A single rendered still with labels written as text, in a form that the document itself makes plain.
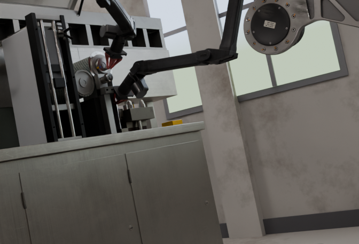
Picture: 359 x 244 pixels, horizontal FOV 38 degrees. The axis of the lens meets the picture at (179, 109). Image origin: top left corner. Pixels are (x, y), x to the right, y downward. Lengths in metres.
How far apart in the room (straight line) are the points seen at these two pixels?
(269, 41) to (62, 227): 0.96
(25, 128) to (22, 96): 0.14
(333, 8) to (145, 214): 1.10
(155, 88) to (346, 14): 1.76
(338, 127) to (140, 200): 2.17
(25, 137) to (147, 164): 0.56
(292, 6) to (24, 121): 1.28
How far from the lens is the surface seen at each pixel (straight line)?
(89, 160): 2.04
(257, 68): 4.23
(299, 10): 1.76
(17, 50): 2.44
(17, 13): 2.77
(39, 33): 2.25
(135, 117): 2.55
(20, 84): 2.43
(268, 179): 4.27
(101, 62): 2.52
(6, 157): 1.81
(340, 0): 1.73
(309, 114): 4.09
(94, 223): 2.03
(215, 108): 4.33
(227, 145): 4.30
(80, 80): 2.43
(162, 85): 3.29
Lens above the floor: 0.78
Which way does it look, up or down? 5 degrees up
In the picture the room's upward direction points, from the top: 11 degrees counter-clockwise
